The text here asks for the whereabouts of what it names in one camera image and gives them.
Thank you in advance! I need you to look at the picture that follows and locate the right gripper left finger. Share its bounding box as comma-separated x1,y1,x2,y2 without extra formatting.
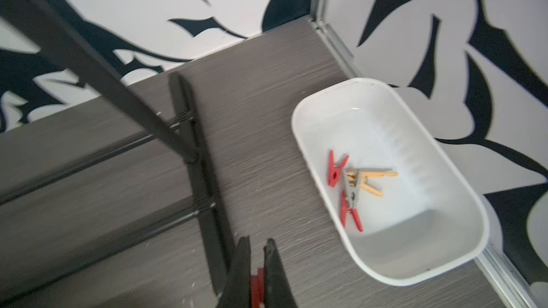
216,236,251,308

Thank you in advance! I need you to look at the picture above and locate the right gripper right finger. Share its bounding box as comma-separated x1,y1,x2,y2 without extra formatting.
263,238,298,308

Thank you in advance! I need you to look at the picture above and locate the grey clothespin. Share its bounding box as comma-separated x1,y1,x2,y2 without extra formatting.
342,168,398,209

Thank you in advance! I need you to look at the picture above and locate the beige wooden clothespin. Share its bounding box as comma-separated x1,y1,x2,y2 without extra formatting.
343,170,399,198

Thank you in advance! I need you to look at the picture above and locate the white plastic bin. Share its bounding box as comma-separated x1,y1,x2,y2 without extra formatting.
291,78,489,287

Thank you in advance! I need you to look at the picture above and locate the black clothes rack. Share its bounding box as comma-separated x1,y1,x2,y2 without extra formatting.
1,0,233,307

